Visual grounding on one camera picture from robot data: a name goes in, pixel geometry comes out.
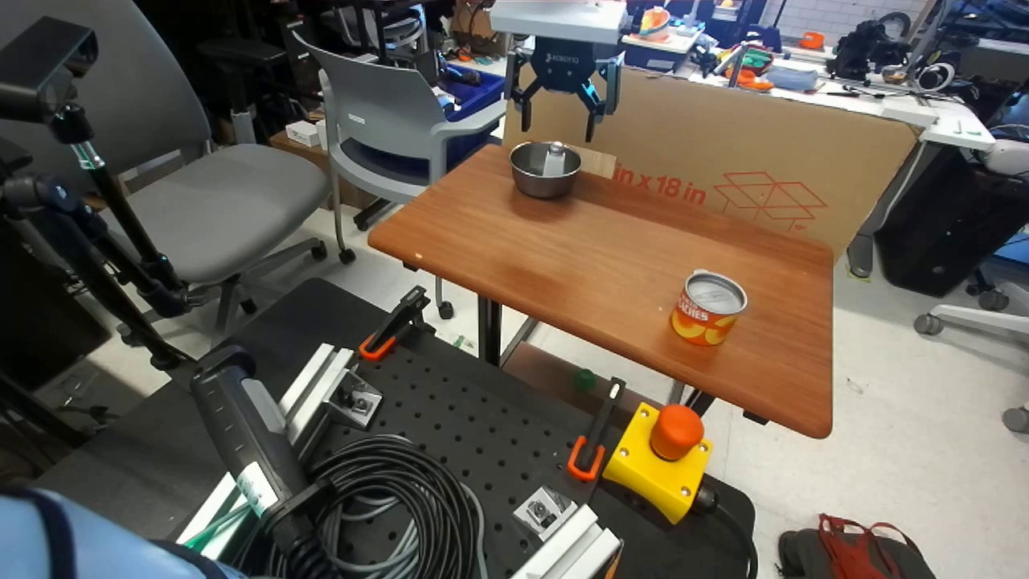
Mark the coil of black cable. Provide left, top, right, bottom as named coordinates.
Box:
left=241, top=433, right=485, bottom=579

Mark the person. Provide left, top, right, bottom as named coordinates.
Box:
left=0, top=486, right=246, bottom=579

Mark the red and grey bag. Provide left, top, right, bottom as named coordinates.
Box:
left=777, top=513, right=938, bottom=579

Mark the white desk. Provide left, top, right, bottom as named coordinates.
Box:
left=683, top=44, right=998, bottom=280

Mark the orange labelled tin can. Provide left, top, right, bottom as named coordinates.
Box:
left=670, top=269, right=749, bottom=348

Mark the grey padded office chair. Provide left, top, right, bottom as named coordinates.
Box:
left=0, top=0, right=332, bottom=343

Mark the black handheld device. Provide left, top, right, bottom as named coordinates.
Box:
left=190, top=346, right=324, bottom=557

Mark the white chair base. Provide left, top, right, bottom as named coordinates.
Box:
left=913, top=233, right=1029, bottom=343

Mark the silver metal bowl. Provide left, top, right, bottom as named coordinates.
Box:
left=509, top=141, right=584, bottom=200

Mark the grey plastic armchair on castors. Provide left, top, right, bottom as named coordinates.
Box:
left=292, top=30, right=509, bottom=320

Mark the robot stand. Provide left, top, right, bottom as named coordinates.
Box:
left=31, top=277, right=758, bottom=579

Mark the coil of grey cable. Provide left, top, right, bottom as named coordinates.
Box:
left=318, top=482, right=491, bottom=579

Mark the black clamp with orange handle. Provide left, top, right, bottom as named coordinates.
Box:
left=359, top=285, right=436, bottom=362
left=567, top=377, right=627, bottom=483

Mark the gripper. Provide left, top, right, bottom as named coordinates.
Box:
left=504, top=36, right=627, bottom=144

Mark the yellow emergency stop button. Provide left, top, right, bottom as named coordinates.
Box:
left=602, top=402, right=715, bottom=526

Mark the large cardboard box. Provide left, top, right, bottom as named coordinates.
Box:
left=502, top=68, right=922, bottom=260

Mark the blue plastic bin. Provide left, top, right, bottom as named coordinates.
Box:
left=434, top=68, right=507, bottom=171

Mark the camera on mount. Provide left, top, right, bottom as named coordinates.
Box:
left=0, top=16, right=206, bottom=372

